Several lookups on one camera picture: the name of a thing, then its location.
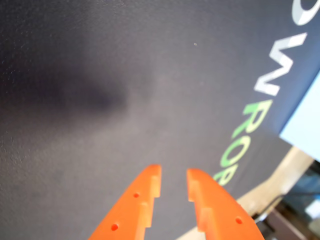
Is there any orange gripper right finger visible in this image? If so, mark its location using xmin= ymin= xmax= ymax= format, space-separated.
xmin=186 ymin=167 xmax=265 ymax=240

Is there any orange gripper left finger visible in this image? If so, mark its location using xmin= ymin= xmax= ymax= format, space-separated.
xmin=87 ymin=163 xmax=163 ymax=240

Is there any white cardboard box bin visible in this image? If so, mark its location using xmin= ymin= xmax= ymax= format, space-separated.
xmin=278 ymin=71 xmax=320 ymax=164

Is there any dark brown background furniture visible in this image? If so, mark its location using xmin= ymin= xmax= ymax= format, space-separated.
xmin=252 ymin=199 xmax=310 ymax=240

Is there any dark mat with WOWROBO print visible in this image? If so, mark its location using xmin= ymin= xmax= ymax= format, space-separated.
xmin=0 ymin=0 xmax=320 ymax=240

